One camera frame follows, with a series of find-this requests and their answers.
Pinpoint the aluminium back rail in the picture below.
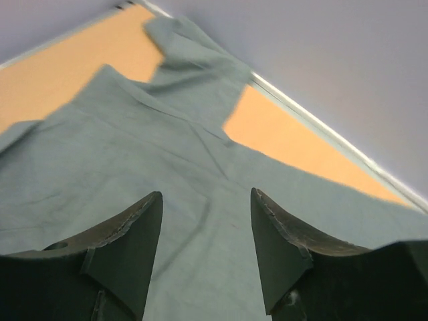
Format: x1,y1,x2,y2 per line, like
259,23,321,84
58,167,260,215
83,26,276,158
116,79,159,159
113,0,428,215

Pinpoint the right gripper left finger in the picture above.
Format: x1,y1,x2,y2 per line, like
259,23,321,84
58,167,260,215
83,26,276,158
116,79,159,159
1,191,163,320

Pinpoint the grey long sleeve shirt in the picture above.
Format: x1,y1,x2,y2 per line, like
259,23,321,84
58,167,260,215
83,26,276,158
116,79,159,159
1,17,427,320

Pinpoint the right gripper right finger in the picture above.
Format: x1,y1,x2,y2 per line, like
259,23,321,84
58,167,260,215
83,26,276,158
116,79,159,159
251,189,427,320

